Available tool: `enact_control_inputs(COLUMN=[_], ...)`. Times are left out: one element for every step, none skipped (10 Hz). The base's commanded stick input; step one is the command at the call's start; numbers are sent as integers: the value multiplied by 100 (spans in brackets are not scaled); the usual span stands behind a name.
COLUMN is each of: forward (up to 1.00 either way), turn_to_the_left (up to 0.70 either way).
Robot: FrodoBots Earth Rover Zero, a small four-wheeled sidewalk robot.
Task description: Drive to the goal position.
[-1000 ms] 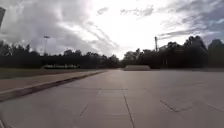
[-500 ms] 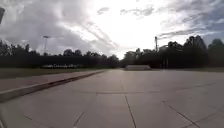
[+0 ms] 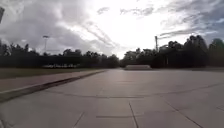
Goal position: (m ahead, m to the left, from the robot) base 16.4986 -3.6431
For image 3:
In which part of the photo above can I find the grey concrete slab plaza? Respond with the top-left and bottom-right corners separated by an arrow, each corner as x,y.
0,68 -> 224,128

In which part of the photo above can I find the tall chimney mast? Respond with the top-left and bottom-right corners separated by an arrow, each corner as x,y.
154,35 -> 159,52

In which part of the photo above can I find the row of parked vehicles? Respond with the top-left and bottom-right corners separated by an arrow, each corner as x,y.
42,63 -> 79,70

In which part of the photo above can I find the row of dark trees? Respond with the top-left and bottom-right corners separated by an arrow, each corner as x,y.
0,34 -> 224,70

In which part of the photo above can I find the concrete kerb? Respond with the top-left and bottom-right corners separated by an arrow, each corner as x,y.
0,69 -> 107,103

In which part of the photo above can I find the paved side strip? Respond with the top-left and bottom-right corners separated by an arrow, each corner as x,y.
0,69 -> 104,93

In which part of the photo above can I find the grass area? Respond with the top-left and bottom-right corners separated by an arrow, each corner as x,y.
0,67 -> 98,80

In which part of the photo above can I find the low pale wall block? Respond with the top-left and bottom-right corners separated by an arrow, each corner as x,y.
124,64 -> 152,71

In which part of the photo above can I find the lamp post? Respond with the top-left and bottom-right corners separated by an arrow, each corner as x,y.
42,34 -> 50,55

